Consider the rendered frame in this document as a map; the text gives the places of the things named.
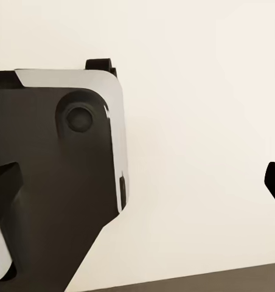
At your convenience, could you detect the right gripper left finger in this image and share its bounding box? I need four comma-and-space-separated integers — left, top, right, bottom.
0, 162, 23, 221

